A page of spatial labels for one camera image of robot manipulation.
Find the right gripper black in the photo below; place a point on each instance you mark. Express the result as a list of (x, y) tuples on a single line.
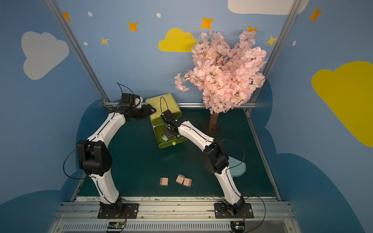
[(169, 131)]

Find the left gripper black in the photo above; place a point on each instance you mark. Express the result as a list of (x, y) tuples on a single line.
[(144, 110)]

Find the green drawer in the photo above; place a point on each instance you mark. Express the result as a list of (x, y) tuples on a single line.
[(156, 120), (163, 141)]

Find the yellow-green drawer cabinet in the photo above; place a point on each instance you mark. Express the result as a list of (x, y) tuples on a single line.
[(163, 103)]

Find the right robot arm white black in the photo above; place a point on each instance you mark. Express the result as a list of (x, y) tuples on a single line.
[(215, 156)]

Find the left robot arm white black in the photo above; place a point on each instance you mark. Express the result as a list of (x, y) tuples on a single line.
[(94, 157)]

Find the pink blossom artificial tree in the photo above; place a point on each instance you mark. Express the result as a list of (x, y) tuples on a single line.
[(227, 76)]

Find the blue toy dustpan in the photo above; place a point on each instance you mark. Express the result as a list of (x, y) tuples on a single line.
[(237, 168)]

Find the left circuit board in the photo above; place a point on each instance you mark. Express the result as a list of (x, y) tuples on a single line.
[(115, 227)]

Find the circuit board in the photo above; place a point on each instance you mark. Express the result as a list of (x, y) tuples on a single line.
[(115, 227), (237, 227)]

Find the right circuit board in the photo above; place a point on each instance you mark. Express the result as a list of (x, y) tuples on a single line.
[(237, 227)]

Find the aluminium back frame rail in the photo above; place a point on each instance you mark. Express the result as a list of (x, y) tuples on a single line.
[(193, 105)]

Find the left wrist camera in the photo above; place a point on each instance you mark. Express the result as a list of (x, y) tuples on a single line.
[(130, 100)]

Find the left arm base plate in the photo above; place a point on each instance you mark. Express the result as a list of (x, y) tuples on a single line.
[(118, 211)]

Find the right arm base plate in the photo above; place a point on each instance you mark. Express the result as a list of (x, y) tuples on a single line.
[(222, 210)]

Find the left aluminium frame post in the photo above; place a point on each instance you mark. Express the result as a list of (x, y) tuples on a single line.
[(57, 13)]

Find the aluminium frame post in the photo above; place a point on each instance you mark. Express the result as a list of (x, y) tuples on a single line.
[(294, 11), (57, 13)]

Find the aluminium front rail base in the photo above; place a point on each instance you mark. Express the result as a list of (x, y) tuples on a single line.
[(176, 215)]

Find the right aluminium frame post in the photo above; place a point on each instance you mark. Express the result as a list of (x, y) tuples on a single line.
[(294, 11)]

